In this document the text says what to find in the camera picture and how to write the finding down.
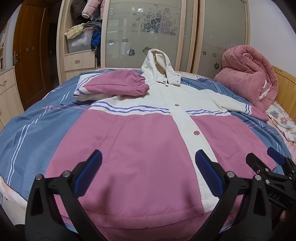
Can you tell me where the dark hanging jacket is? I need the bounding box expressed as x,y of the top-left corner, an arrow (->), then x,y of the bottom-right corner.
70,0 -> 87,19

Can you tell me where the rolled pink quilt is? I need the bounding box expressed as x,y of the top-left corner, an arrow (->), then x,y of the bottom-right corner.
214,45 -> 278,111

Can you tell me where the wooden headboard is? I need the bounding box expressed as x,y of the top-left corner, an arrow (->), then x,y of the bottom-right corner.
273,66 -> 296,121

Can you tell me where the brown wooden room door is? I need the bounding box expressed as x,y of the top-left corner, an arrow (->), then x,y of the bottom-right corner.
13,1 -> 62,109

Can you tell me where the pink hanging puffer jacket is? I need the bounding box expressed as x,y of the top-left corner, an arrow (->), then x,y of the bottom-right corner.
82,0 -> 105,19

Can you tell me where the blue garment in wardrobe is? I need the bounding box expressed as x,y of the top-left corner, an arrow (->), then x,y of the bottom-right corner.
91,31 -> 101,49

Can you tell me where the light wood side cabinet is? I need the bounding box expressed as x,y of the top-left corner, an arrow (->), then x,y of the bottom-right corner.
0,67 -> 24,131

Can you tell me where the floral pillow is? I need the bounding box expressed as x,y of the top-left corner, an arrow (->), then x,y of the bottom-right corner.
265,101 -> 296,143

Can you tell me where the wardrobe drawer with handle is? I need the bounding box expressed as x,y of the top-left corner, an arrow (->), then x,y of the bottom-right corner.
64,50 -> 95,71

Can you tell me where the pink and white hooded jacket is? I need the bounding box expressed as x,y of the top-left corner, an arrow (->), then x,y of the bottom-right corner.
46,49 -> 276,240

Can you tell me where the frosted sliding wardrobe door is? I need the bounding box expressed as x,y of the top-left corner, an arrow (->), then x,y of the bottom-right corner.
100,1 -> 187,71

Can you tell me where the beige crumpled cloth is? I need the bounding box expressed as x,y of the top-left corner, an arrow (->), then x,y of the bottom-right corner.
64,23 -> 85,40

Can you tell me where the clear plastic storage box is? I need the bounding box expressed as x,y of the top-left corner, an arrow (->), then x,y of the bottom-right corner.
67,28 -> 93,53

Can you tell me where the blue striped bed sheet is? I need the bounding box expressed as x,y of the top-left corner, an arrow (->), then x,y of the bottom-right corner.
1,70 -> 290,202

